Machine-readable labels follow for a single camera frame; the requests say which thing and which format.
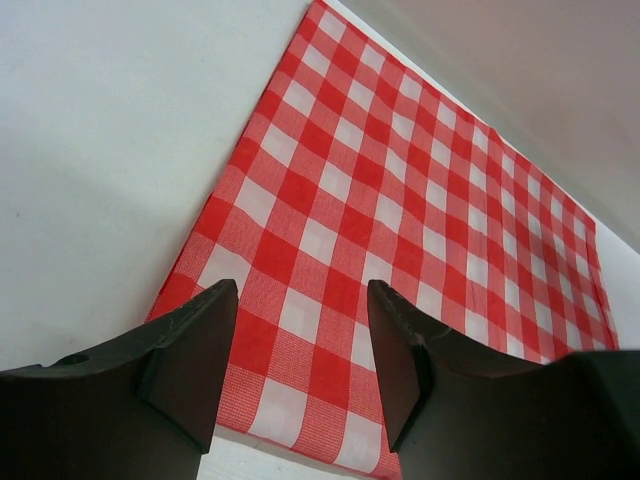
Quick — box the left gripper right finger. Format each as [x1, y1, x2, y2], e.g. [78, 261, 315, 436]
[367, 280, 639, 479]

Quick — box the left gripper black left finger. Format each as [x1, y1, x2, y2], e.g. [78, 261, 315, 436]
[1, 279, 238, 479]

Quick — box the red white checkered cloth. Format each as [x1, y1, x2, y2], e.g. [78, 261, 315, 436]
[151, 1, 618, 479]

